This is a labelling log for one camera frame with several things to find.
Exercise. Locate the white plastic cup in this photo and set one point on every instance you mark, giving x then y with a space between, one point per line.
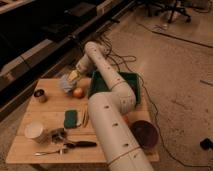
35 131

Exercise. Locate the green sponge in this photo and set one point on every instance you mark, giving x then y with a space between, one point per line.
70 119

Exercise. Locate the dark crumpled object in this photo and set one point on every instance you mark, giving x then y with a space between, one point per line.
58 135

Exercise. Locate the dark red bowl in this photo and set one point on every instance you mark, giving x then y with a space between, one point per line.
145 133

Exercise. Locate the silver fork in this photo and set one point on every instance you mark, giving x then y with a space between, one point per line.
60 151

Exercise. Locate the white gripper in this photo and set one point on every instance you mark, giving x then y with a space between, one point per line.
83 67

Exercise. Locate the black box on floor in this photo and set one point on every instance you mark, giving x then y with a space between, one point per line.
206 144

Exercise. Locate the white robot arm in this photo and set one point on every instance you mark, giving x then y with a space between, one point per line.
121 150

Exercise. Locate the light blue towel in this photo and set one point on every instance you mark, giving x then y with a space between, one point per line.
67 85

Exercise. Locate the green plastic bin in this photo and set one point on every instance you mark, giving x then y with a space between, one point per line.
98 84

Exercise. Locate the metal can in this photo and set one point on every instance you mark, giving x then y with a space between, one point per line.
40 96

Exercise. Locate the black office chair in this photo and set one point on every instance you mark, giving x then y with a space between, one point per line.
171 6

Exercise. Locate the black handled utensil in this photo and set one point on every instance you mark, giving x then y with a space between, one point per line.
80 144

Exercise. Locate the yellow banana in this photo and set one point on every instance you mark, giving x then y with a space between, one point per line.
85 117

